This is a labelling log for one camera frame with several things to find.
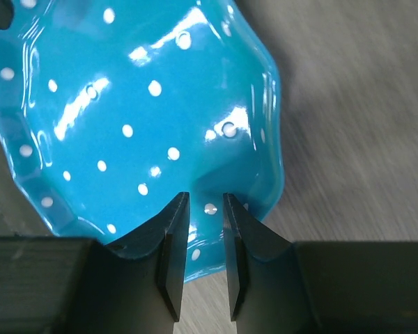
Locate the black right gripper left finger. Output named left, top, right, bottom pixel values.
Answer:
left=65, top=192, right=189, bottom=333

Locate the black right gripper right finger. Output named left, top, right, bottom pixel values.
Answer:
left=223, top=193, right=320, bottom=333

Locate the blue polka dot plate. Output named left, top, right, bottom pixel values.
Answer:
left=0, top=1, right=284, bottom=281

